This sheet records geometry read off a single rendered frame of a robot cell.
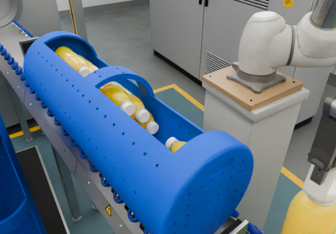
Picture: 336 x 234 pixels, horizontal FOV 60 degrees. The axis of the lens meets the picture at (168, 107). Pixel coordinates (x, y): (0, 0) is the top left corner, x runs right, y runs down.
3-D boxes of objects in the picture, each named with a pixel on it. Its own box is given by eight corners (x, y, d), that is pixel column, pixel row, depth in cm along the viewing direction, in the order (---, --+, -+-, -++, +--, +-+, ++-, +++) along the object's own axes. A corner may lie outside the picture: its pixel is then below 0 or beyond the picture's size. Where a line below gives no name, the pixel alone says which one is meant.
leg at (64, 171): (79, 213, 188) (59, 138, 154) (83, 219, 185) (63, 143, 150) (71, 217, 185) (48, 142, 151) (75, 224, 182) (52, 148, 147)
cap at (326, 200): (341, 194, 42) (345, 185, 41) (327, 208, 40) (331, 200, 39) (315, 178, 45) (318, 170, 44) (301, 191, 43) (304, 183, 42)
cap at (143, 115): (133, 114, 86) (137, 118, 85) (143, 106, 87) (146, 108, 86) (139, 122, 89) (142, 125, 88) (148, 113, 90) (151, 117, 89)
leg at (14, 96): (31, 137, 252) (9, 71, 217) (33, 140, 249) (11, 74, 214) (24, 139, 249) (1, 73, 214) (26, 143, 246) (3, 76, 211)
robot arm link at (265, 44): (237, 57, 129) (242, 7, 116) (280, 59, 125) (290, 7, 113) (237, 74, 115) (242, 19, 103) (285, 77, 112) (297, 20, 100)
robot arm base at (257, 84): (247, 62, 137) (248, 51, 134) (287, 80, 121) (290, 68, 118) (218, 74, 129) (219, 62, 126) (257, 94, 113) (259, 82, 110)
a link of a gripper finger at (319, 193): (340, 164, 36) (338, 167, 36) (323, 201, 40) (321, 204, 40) (318, 151, 38) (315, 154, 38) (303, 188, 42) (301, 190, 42)
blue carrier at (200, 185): (94, 86, 135) (88, 25, 120) (243, 213, 78) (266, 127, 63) (30, 104, 120) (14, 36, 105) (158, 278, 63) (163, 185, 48)
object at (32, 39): (45, 63, 159) (38, 36, 151) (48, 66, 157) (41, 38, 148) (26, 68, 154) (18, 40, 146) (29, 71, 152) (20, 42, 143)
